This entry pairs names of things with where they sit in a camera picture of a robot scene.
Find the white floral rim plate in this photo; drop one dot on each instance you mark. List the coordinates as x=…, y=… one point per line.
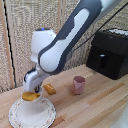
x=33, y=116

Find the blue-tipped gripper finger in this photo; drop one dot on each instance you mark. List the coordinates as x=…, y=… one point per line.
x=38, y=88

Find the wooden post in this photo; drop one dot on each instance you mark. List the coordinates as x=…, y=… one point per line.
x=7, y=43

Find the pink cup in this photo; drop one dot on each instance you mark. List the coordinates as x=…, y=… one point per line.
x=78, y=86

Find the white item atop black box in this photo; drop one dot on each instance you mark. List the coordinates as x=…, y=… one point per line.
x=119, y=32

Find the black toaster box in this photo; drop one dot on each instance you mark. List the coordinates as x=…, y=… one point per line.
x=110, y=55

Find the yellow bread piece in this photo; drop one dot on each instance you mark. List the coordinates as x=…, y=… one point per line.
x=50, y=89

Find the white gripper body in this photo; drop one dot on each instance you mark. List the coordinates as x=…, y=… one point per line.
x=33, y=80

